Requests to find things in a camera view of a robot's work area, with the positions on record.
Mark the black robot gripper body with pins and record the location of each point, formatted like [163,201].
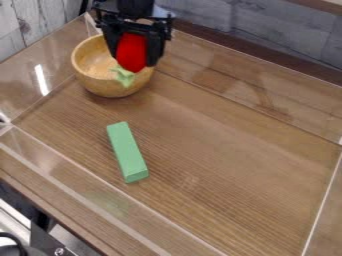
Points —
[140,16]

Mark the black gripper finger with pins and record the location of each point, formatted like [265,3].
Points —
[111,36]
[155,47]

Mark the red plush strawberry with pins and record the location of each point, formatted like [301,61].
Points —
[130,58]

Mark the wooden bowl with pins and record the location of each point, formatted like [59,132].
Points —
[99,72]

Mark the clear acrylic tray walls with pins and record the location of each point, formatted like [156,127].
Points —
[240,138]

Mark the green rectangular block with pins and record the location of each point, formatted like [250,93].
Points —
[127,152]

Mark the black metal table frame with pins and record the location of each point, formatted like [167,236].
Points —
[29,233]

